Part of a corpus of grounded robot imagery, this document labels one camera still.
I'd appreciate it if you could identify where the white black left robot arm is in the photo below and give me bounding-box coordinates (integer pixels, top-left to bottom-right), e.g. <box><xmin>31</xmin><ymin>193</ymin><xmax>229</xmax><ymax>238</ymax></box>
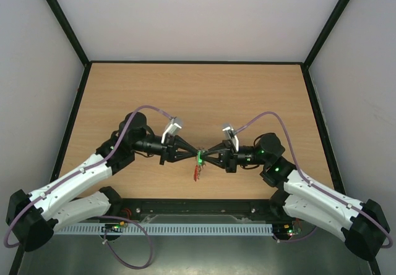
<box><xmin>4</xmin><ymin>111</ymin><xmax>197</xmax><ymax>252</ymax></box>

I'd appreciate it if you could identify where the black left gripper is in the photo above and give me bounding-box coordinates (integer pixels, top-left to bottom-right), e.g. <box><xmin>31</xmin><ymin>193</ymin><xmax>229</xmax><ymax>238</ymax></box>
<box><xmin>131</xmin><ymin>135</ymin><xmax>197</xmax><ymax>166</ymax></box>

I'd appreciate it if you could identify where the metal keyring with red handle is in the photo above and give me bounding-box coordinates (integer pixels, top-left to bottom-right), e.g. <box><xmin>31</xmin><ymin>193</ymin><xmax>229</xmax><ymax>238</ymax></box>
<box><xmin>193</xmin><ymin>147</ymin><xmax>205</xmax><ymax>182</ymax></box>

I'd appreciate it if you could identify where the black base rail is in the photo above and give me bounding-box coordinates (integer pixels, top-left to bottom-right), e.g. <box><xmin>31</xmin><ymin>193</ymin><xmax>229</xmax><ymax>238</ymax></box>
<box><xmin>86</xmin><ymin>185</ymin><xmax>306</xmax><ymax>222</ymax></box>

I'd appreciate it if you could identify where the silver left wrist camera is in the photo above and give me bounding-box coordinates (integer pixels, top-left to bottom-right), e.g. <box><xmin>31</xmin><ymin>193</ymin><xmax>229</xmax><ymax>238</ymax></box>
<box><xmin>166</xmin><ymin>117</ymin><xmax>183</xmax><ymax>136</ymax></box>

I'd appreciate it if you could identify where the green key tag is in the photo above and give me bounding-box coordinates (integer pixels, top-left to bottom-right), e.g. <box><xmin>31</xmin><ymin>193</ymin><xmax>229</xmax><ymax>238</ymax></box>
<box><xmin>197</xmin><ymin>150</ymin><xmax>204</xmax><ymax>166</ymax></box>

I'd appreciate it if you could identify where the white slotted cable duct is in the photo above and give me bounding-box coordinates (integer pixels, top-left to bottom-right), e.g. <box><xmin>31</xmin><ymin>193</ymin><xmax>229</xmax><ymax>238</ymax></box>
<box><xmin>57</xmin><ymin>223</ymin><xmax>273</xmax><ymax>236</ymax></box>

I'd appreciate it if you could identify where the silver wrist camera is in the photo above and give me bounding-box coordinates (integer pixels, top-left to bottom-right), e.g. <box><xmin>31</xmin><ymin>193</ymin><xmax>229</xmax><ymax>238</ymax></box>
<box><xmin>222</xmin><ymin>123</ymin><xmax>235</xmax><ymax>140</ymax></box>
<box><xmin>166</xmin><ymin>117</ymin><xmax>183</xmax><ymax>136</ymax></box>

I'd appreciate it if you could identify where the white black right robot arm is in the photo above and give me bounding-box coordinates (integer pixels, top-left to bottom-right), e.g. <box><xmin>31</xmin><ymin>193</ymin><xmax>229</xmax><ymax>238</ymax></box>
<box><xmin>199</xmin><ymin>133</ymin><xmax>393</xmax><ymax>261</ymax></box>

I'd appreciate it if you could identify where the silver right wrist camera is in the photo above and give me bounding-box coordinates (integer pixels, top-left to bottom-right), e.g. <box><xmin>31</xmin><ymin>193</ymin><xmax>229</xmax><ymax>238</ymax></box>
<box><xmin>222</xmin><ymin>123</ymin><xmax>235</xmax><ymax>140</ymax></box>

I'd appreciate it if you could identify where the black enclosure frame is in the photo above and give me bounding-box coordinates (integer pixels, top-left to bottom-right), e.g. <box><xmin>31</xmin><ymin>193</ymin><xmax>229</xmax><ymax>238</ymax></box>
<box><xmin>7</xmin><ymin>0</ymin><xmax>382</xmax><ymax>275</ymax></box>

